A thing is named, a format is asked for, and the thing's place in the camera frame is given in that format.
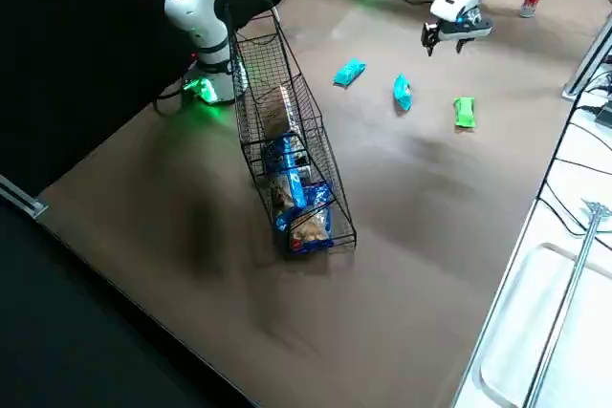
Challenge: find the teal chips packet orange print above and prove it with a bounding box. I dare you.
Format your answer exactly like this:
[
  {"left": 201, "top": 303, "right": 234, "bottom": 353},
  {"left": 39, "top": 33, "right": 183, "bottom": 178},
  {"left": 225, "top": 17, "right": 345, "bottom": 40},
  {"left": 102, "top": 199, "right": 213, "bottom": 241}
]
[{"left": 392, "top": 74, "right": 414, "bottom": 114}]

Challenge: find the green chips packet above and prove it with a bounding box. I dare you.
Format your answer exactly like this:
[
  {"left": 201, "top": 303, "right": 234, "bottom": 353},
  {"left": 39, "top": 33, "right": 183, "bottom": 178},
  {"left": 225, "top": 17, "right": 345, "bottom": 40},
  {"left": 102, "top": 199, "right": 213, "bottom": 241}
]
[{"left": 452, "top": 96, "right": 477, "bottom": 132}]

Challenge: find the plain teal chips packet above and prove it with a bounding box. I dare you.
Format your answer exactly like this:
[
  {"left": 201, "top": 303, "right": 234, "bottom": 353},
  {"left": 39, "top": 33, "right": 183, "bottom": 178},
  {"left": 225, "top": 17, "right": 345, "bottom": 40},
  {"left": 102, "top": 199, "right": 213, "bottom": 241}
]
[{"left": 332, "top": 57, "right": 368, "bottom": 90}]

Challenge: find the silver aluminium post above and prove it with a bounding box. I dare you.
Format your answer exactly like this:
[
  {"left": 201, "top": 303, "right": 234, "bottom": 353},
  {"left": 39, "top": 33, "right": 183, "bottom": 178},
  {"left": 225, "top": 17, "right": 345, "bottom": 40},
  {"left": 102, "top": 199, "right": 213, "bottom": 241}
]
[{"left": 561, "top": 11, "right": 612, "bottom": 102}]

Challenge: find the long blue cookie packet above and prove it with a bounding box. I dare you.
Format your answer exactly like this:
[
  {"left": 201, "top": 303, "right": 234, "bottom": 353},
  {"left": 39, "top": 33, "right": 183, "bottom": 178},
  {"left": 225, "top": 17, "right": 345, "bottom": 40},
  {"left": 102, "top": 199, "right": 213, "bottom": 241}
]
[{"left": 262, "top": 135, "right": 308, "bottom": 211}]

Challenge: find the silver metal stand rod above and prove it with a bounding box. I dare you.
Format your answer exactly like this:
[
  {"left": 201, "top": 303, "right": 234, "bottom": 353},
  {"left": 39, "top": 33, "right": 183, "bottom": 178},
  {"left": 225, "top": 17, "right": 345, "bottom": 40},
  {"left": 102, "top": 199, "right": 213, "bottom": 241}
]
[{"left": 523, "top": 197, "right": 612, "bottom": 408}]

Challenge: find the blue cookie bag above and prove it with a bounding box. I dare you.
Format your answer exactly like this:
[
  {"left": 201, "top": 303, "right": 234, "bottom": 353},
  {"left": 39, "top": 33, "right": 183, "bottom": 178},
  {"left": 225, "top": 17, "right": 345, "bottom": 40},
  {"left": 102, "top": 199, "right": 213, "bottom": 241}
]
[{"left": 274, "top": 181, "right": 335, "bottom": 256}]

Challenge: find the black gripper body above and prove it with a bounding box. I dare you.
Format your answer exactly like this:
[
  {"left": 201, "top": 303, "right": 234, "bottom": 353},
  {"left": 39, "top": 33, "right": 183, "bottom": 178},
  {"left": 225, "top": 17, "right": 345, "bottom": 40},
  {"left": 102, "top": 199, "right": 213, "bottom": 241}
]
[{"left": 435, "top": 15, "right": 493, "bottom": 45}]

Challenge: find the black power adapter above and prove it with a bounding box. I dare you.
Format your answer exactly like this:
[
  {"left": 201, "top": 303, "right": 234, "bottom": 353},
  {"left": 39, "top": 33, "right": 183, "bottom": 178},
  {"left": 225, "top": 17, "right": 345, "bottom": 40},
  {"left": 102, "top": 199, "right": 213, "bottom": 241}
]
[{"left": 591, "top": 100, "right": 612, "bottom": 128}]

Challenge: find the silver aluminium frame rail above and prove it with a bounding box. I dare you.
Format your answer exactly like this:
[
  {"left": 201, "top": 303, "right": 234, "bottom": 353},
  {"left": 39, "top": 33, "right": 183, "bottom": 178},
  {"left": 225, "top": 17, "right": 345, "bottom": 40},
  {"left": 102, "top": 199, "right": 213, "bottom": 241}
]
[{"left": 0, "top": 173, "right": 50, "bottom": 222}]

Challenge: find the black wire basket shelf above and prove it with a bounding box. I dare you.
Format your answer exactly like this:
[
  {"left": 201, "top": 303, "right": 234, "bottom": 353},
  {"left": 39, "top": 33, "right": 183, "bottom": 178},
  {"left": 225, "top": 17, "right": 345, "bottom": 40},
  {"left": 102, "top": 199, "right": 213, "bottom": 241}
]
[{"left": 228, "top": 5, "right": 359, "bottom": 262}]

